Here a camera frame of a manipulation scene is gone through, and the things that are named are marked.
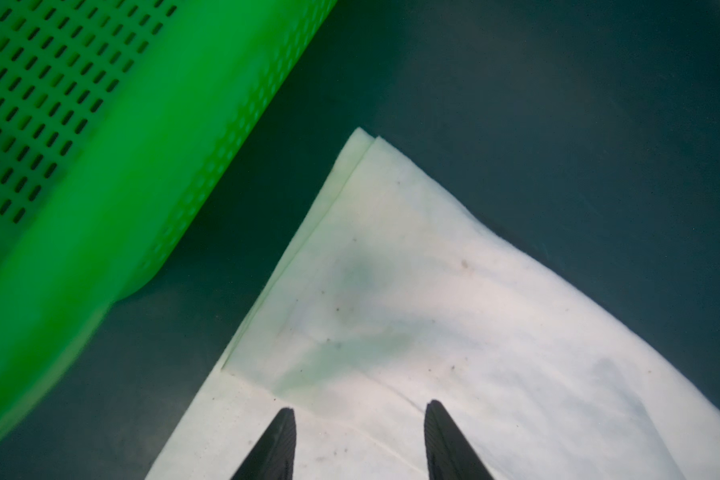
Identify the green plastic perforated basket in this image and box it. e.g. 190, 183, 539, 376
0, 1, 333, 441

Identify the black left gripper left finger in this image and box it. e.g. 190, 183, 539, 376
231, 407, 297, 480

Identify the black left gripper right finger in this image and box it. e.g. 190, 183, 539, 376
424, 400, 494, 480

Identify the white printed t shirt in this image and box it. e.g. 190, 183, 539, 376
149, 129, 720, 479

